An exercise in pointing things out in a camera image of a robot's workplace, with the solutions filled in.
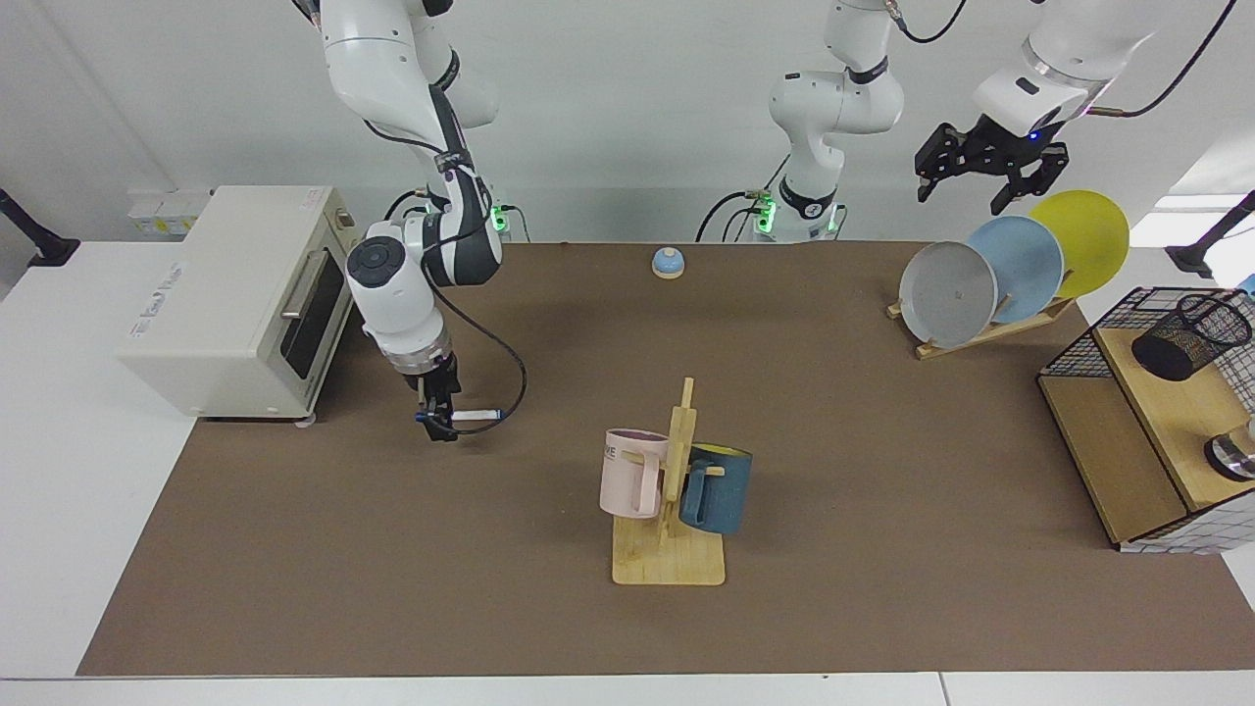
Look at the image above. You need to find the pink cup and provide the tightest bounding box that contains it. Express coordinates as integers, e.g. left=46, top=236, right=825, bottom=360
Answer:
left=599, top=429, right=671, bottom=520

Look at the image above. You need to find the white socket box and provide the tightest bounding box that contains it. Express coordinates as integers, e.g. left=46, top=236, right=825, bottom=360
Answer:
left=127, top=188, right=215, bottom=239

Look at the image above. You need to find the brown table cloth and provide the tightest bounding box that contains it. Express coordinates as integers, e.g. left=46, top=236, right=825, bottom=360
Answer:
left=76, top=241, right=1255, bottom=678

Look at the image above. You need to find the wooden cup stand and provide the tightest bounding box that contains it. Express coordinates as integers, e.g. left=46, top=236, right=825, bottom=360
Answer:
left=612, top=378, right=727, bottom=587

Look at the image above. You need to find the wire basket with wooden floor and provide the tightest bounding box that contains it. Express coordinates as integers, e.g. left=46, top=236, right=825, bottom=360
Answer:
left=1037, top=286, right=1255, bottom=555

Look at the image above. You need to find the pale blue plate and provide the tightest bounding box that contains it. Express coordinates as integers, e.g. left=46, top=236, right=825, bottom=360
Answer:
left=966, top=216, right=1065, bottom=325

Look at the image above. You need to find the black stand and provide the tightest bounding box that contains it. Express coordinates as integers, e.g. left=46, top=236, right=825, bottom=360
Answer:
left=1165, top=191, right=1255, bottom=280
left=0, top=188, right=81, bottom=268

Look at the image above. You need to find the black mesh pen holder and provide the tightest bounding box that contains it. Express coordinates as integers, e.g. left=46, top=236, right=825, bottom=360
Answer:
left=1131, top=292, right=1253, bottom=382

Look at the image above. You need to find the wooden plate rack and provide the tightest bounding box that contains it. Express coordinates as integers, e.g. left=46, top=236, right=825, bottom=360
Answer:
left=887, top=270, right=1077, bottom=361

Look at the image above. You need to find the black base cable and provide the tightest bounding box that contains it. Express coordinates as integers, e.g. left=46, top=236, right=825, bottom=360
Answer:
left=696, top=152, right=787, bottom=243
left=380, top=189, right=532, bottom=246

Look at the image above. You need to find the grey plate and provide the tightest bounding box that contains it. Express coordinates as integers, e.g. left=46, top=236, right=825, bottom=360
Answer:
left=899, top=241, right=999, bottom=349

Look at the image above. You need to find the yellow plate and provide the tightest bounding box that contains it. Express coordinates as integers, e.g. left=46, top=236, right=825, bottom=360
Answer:
left=1028, top=190, right=1130, bottom=300

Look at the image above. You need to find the pale toaster oven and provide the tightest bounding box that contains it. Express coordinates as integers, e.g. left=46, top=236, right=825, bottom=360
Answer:
left=116, top=185, right=372, bottom=425

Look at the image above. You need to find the teal cup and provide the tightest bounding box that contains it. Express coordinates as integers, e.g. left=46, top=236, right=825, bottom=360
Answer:
left=678, top=443, right=754, bottom=536

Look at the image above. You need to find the glass lid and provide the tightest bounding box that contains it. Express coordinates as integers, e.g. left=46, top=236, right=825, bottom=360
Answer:
left=1204, top=417, right=1255, bottom=483

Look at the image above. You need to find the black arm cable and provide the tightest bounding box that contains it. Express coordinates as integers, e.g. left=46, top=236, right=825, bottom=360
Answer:
left=887, top=0, right=1238, bottom=119
left=431, top=284, right=528, bottom=435

